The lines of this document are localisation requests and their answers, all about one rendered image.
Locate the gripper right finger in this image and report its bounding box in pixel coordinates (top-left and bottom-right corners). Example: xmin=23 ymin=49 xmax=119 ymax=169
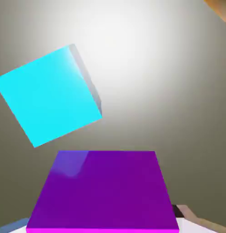
xmin=171 ymin=204 xmax=225 ymax=233

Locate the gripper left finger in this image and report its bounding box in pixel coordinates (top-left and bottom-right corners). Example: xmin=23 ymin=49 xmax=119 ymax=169
xmin=0 ymin=218 xmax=30 ymax=233

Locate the small purple cube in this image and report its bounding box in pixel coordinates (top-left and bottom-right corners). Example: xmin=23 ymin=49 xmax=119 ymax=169
xmin=25 ymin=150 xmax=180 ymax=233

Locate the small cyan cube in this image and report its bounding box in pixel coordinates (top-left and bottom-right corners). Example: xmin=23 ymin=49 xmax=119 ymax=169
xmin=0 ymin=43 xmax=103 ymax=148

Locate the large orange box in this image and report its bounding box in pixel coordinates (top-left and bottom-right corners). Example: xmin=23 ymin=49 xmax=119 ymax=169
xmin=203 ymin=0 xmax=226 ymax=26

